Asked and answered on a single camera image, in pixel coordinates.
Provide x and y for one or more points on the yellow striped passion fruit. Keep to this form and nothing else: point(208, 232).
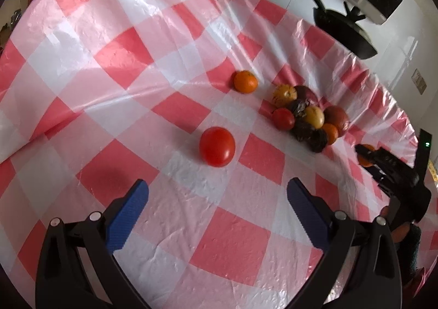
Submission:
point(283, 95)

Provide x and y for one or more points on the person's right hand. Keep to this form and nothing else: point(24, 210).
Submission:
point(400, 234)

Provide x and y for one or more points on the dark wrinkled passion fruit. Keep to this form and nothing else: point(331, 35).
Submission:
point(297, 107)
point(318, 141)
point(301, 131)

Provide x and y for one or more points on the small red tomato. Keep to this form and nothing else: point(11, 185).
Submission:
point(283, 119)

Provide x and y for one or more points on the black pan lid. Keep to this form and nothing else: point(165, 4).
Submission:
point(342, 26)

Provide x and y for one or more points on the beige wall socket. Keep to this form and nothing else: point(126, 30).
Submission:
point(419, 81)

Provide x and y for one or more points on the large orange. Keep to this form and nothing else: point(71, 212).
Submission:
point(245, 82)

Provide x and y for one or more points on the small orange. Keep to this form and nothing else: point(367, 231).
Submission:
point(365, 160)
point(331, 134)

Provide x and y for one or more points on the black frying pan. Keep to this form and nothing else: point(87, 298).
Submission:
point(362, 47)

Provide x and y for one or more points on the large red tomato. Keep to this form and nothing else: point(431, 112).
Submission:
point(217, 147)

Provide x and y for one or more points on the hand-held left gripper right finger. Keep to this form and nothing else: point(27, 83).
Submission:
point(304, 208)

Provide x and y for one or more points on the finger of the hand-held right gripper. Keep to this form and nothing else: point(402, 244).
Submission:
point(371, 154)

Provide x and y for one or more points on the brown red passion fruit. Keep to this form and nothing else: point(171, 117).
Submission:
point(337, 117)

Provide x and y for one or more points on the smooth yellow passion fruit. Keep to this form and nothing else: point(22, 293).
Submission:
point(314, 117)

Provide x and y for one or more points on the red white checkered tablecloth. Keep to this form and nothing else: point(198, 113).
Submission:
point(102, 107)

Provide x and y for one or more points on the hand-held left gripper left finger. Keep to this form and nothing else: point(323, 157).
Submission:
point(131, 208)

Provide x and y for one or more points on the dark red passion fruit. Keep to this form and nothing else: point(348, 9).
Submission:
point(308, 93)

